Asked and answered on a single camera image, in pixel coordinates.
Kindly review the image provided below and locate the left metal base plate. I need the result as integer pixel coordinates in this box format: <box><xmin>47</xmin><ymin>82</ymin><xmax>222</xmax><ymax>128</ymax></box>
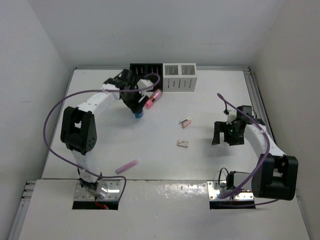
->
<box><xmin>74</xmin><ymin>179</ymin><xmax>121</xmax><ymax>202</ymax></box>

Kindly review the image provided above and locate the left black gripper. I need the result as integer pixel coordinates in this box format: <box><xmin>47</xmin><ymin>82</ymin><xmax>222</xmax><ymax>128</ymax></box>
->
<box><xmin>121</xmin><ymin>82</ymin><xmax>148</xmax><ymax>113</ymax></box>

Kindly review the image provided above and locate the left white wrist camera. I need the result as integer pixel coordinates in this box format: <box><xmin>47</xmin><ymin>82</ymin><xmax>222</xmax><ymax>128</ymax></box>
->
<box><xmin>137</xmin><ymin>79</ymin><xmax>153</xmax><ymax>95</ymax></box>

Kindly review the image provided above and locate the aluminium frame rail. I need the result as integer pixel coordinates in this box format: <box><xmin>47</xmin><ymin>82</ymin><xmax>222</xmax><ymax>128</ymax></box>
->
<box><xmin>243</xmin><ymin>67</ymin><xmax>274</xmax><ymax>140</ymax></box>
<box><xmin>8</xmin><ymin>180</ymin><xmax>36</xmax><ymax>240</ymax></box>

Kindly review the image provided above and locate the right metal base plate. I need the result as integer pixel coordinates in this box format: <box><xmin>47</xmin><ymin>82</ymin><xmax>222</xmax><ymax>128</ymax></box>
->
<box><xmin>207</xmin><ymin>180</ymin><xmax>255</xmax><ymax>202</ymax></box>

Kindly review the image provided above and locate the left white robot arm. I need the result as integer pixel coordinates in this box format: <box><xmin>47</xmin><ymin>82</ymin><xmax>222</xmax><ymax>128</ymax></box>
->
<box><xmin>60</xmin><ymin>69</ymin><xmax>153</xmax><ymax>199</ymax></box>

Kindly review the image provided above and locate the purple highlighter marker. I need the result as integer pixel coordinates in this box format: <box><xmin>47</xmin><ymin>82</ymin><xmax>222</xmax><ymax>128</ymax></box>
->
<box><xmin>115</xmin><ymin>159</ymin><xmax>139</xmax><ymax>175</ymax></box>

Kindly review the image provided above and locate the small eraser box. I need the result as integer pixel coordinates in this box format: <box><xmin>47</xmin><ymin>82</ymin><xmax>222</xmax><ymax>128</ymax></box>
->
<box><xmin>176</xmin><ymin>139</ymin><xmax>189</xmax><ymax>148</ymax></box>

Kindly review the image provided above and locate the blue cap glue stick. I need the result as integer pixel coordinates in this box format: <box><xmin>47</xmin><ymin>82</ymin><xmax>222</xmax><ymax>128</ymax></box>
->
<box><xmin>134</xmin><ymin>110</ymin><xmax>144</xmax><ymax>119</ymax></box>

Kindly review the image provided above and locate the right aluminium frame rail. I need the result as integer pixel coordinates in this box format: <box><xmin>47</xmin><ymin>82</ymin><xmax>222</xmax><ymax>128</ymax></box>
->
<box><xmin>243</xmin><ymin>67</ymin><xmax>274</xmax><ymax>140</ymax></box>

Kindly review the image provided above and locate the metal base plate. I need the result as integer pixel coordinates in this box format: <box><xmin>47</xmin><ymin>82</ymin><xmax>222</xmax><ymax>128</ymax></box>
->
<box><xmin>74</xmin><ymin>179</ymin><xmax>121</xmax><ymax>202</ymax></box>
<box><xmin>207</xmin><ymin>180</ymin><xmax>255</xmax><ymax>202</ymax></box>

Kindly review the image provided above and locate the pink mini stapler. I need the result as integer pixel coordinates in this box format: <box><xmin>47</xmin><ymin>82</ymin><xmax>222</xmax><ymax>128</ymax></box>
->
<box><xmin>179</xmin><ymin>117</ymin><xmax>192</xmax><ymax>129</ymax></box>

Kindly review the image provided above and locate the white slotted container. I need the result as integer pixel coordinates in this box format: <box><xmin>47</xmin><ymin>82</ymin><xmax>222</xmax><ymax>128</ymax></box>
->
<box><xmin>162</xmin><ymin>63</ymin><xmax>198</xmax><ymax>93</ymax></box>

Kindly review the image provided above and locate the black slotted container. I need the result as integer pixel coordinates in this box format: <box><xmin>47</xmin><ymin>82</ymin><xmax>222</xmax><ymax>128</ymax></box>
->
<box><xmin>129</xmin><ymin>63</ymin><xmax>163</xmax><ymax>92</ymax></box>

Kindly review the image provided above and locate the pink crayon tube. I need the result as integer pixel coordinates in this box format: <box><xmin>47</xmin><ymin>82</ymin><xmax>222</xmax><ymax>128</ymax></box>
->
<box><xmin>144</xmin><ymin>89</ymin><xmax>163</xmax><ymax>109</ymax></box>

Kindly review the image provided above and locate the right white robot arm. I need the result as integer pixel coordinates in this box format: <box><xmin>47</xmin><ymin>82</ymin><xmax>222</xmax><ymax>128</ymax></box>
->
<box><xmin>211</xmin><ymin>105</ymin><xmax>299</xmax><ymax>201</ymax></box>

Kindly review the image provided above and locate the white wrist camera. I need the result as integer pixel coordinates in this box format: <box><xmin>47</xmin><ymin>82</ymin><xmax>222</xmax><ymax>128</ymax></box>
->
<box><xmin>226</xmin><ymin>109</ymin><xmax>237</xmax><ymax>125</ymax></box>
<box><xmin>137</xmin><ymin>79</ymin><xmax>153</xmax><ymax>95</ymax></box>

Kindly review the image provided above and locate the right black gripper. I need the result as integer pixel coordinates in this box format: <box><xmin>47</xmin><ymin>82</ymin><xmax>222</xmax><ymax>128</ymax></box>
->
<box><xmin>212</xmin><ymin>121</ymin><xmax>244</xmax><ymax>146</ymax></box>

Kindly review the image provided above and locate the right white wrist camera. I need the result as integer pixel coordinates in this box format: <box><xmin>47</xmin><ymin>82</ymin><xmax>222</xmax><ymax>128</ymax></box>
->
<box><xmin>226</xmin><ymin>109</ymin><xmax>237</xmax><ymax>125</ymax></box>

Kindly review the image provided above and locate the left aluminium frame rail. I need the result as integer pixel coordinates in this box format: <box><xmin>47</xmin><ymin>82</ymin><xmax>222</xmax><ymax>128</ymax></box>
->
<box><xmin>8</xmin><ymin>180</ymin><xmax>36</xmax><ymax>240</ymax></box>

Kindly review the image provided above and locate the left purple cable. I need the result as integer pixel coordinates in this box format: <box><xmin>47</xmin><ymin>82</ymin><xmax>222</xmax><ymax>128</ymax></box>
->
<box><xmin>43</xmin><ymin>73</ymin><xmax>161</xmax><ymax>201</ymax></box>

